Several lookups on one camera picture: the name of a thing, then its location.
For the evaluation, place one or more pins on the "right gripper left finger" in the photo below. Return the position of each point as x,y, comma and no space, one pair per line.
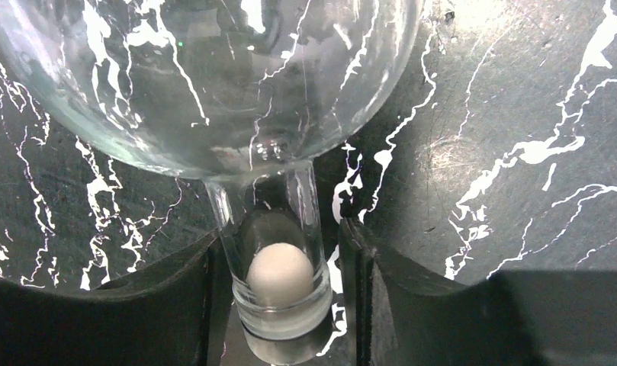
172,312

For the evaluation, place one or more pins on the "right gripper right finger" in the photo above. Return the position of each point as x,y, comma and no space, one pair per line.
401,313

